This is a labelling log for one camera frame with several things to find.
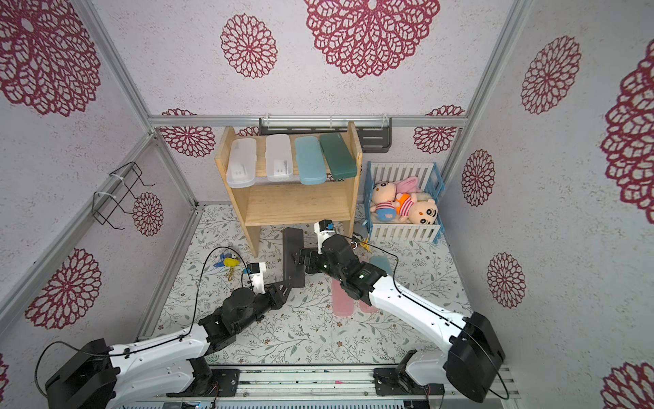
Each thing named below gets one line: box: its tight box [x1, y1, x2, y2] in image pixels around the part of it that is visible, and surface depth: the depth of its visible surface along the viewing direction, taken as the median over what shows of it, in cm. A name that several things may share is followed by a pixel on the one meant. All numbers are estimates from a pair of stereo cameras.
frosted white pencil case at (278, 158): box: [265, 133, 294, 182], surface depth 74 cm
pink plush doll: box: [370, 180, 401, 222], surface depth 107 cm
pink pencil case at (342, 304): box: [332, 277, 355, 317], surface depth 91 cm
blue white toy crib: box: [362, 161, 446, 244], surface depth 108 cm
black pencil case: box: [282, 227, 305, 289], surface depth 82 cm
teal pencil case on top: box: [294, 136, 327, 185], surface depth 72 cm
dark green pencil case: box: [319, 132, 357, 179], surface depth 75 cm
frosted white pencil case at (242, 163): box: [226, 138, 258, 189], surface depth 71 cm
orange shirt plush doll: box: [395, 192, 439, 225], surface depth 103 cm
